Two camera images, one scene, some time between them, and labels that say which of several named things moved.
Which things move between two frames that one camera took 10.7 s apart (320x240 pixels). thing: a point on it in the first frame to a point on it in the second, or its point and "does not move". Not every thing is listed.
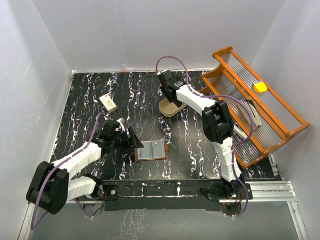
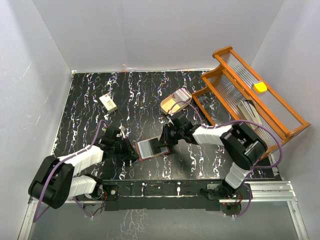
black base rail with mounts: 170,195 does not move
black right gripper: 171,99 to 165,139
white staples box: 107,102 does not move
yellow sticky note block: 261,86 does not move
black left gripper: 132,142 to 129,152
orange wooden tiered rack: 261,120 does not move
